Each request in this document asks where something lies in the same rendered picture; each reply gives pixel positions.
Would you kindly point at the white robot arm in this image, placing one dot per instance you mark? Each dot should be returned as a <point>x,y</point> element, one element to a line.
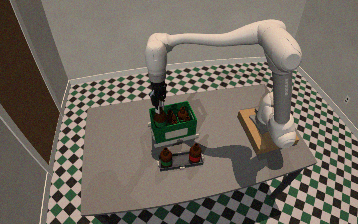
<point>283,56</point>

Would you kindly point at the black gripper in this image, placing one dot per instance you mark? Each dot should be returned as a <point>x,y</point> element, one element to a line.
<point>158,95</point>

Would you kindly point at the green crate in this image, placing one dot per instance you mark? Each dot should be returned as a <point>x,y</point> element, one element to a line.
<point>176,131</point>

